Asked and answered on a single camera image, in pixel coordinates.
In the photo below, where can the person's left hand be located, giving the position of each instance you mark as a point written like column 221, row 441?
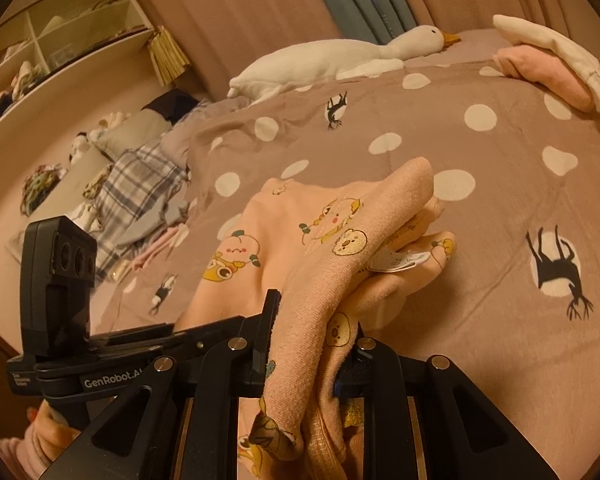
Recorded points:
column 50, row 435

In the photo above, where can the grey pillow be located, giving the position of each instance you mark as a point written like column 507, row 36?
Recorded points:
column 130, row 130

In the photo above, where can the beige open shelf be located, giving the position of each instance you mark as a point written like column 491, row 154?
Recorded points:
column 70, row 87

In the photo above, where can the white folded cloth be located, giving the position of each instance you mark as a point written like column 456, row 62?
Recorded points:
column 545, row 37

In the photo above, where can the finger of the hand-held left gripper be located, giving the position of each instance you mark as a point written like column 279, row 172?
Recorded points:
column 260, row 320

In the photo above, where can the pink folded cloth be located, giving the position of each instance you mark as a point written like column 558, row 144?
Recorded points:
column 540, row 67

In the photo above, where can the assorted folded clothes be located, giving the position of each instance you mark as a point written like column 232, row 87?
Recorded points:
column 20, row 85

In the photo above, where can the pink printed small garment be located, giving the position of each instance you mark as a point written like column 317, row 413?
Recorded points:
column 300, row 280

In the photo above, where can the straw tassel bundle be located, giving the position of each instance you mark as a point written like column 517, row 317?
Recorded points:
column 167, row 57

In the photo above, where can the person's left forearm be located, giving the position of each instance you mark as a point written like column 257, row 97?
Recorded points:
column 15, row 457

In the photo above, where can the green patterned cloth pile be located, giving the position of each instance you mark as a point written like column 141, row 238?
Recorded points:
column 42, row 187

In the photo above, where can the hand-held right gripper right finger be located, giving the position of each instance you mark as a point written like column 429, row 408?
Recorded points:
column 342, row 382

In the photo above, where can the mauve polka-dot blanket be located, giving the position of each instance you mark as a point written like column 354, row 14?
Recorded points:
column 480, row 200

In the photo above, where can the light pink cloth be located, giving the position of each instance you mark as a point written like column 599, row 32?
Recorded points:
column 155, row 250

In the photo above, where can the blue plaid cloth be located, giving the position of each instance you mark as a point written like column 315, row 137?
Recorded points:
column 130, row 180

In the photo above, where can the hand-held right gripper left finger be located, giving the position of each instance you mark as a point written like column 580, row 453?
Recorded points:
column 257, row 370

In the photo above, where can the white goose plush toy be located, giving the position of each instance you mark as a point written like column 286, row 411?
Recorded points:
column 305, row 62

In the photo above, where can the dark cloth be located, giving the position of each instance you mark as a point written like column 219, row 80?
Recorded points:
column 175, row 105

